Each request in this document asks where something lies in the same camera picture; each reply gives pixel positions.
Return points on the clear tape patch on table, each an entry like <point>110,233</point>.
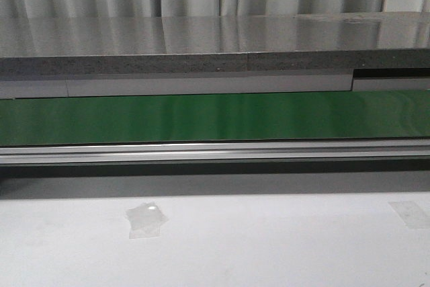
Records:
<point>145,221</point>

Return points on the green conveyor belt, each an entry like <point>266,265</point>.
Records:
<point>208,117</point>

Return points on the grey speckled countertop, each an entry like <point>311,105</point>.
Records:
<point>128,45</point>

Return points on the white rear conveyor guard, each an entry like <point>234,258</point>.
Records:
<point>305,80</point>

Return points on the clear tape strip right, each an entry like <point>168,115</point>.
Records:
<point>412,215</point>

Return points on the aluminium conveyor side rail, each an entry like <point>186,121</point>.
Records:
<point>216,151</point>

